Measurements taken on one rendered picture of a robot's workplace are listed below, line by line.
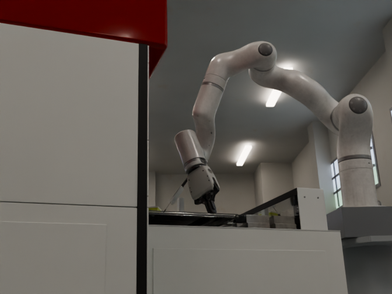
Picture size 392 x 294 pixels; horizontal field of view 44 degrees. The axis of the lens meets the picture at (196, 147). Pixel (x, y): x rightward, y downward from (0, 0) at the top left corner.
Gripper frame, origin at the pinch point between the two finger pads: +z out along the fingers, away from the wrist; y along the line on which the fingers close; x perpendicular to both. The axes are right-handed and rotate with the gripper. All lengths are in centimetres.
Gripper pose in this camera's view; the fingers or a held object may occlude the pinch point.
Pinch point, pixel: (210, 207)
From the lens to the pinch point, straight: 171.6
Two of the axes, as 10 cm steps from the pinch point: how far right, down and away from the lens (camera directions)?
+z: 3.0, 8.1, -4.9
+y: -7.5, 5.2, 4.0
